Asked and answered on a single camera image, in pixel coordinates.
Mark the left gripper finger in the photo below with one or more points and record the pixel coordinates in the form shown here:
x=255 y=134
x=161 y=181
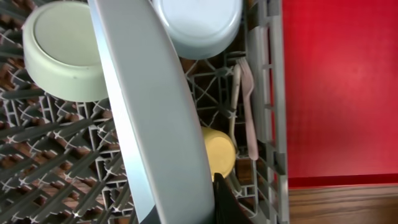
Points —
x=227 y=208

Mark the yellow plastic cup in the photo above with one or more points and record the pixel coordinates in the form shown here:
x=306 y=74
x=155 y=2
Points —
x=220 y=150

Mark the light blue plate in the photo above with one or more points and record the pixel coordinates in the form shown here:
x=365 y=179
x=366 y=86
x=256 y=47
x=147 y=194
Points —
x=156 y=123

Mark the white plastic fork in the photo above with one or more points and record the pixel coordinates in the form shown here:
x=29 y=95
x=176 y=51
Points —
x=247 y=85

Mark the light blue bowl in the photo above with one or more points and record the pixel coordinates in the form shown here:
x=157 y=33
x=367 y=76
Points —
x=200 y=29

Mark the light green bowl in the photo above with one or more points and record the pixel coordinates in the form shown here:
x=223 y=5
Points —
x=61 y=53

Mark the grey dishwasher rack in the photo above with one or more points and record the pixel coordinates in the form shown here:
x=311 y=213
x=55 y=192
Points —
x=61 y=160

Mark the red plastic tray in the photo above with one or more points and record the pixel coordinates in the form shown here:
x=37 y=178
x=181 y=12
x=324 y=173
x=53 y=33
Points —
x=341 y=91

